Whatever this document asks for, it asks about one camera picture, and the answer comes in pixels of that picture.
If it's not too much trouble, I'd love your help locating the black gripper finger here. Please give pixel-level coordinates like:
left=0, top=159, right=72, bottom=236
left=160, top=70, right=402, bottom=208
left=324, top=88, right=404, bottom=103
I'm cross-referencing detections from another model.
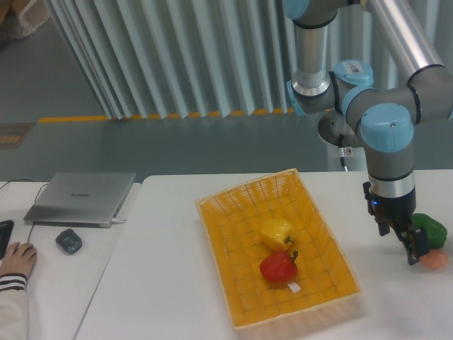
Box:
left=394, top=222, right=427, bottom=265
left=375, top=217, right=390, bottom=236

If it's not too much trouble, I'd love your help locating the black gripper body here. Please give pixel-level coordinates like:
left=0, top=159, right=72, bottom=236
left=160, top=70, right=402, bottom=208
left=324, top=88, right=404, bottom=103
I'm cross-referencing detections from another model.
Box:
left=362, top=181, right=416, bottom=226

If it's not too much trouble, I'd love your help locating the striped sleeve forearm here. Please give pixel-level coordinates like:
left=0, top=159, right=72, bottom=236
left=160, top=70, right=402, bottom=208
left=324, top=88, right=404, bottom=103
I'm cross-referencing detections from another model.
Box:
left=1, top=273, right=28, bottom=339

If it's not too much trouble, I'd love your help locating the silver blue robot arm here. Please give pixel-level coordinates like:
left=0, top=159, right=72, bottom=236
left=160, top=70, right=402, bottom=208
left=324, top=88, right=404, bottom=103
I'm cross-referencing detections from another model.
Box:
left=283, top=1, right=452, bottom=264

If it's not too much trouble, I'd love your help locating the yellow woven basket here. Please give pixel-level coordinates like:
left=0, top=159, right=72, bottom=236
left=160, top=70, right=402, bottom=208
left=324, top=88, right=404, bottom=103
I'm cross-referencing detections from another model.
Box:
left=196, top=169, right=360, bottom=330

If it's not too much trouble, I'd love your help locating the person's hand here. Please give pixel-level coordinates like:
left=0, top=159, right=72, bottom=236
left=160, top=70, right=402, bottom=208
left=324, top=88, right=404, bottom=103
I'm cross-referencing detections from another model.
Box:
left=1, top=242, right=38, bottom=279

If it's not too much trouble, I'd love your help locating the green bell pepper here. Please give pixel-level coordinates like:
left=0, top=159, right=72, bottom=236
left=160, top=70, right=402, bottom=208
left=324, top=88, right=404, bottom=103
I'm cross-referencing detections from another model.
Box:
left=412, top=213, right=448, bottom=249

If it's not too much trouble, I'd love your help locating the brown egg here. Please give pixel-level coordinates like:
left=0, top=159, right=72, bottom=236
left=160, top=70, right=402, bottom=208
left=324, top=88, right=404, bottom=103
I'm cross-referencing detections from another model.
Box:
left=420, top=249, right=449, bottom=271

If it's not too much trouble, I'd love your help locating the white paper label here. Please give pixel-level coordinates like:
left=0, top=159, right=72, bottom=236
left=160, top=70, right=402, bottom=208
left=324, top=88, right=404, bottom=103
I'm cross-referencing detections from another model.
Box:
left=287, top=281, right=301, bottom=293

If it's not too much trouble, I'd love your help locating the yellow bell pepper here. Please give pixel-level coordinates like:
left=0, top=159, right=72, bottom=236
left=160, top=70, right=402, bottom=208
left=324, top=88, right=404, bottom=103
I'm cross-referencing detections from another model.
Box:
left=258, top=219, right=294, bottom=251

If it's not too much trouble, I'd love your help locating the red bell pepper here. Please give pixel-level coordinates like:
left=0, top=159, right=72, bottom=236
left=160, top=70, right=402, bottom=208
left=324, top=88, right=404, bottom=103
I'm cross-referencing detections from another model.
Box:
left=259, top=251, right=299, bottom=283

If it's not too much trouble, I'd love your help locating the folding partition screen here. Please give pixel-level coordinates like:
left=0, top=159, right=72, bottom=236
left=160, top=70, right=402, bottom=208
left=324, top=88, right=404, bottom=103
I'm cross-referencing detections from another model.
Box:
left=44, top=0, right=401, bottom=120

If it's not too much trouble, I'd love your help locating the silver laptop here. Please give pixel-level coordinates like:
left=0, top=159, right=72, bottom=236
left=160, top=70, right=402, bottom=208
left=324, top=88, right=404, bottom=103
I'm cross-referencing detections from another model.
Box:
left=23, top=172, right=136, bottom=227

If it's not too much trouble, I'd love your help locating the grey round device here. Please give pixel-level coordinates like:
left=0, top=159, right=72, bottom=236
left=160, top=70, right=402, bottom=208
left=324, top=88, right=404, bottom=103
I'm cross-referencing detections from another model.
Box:
left=55, top=229, right=83, bottom=255

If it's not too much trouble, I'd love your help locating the black computer mouse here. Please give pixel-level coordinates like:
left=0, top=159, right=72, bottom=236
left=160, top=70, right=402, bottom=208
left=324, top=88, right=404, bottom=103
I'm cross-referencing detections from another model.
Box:
left=21, top=243, right=37, bottom=261

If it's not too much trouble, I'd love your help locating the black keyboard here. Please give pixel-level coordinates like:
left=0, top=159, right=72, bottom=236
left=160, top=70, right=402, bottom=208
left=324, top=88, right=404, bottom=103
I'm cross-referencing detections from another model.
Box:
left=0, top=220, right=14, bottom=259

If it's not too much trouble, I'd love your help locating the white laptop cable plug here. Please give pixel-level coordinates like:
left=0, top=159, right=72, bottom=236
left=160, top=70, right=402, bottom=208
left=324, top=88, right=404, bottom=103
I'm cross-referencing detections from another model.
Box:
left=111, top=219, right=126, bottom=225

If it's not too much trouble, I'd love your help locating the black mouse cable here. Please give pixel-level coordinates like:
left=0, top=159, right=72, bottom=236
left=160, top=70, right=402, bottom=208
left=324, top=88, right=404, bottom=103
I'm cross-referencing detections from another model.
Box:
left=0, top=178, right=49, bottom=245

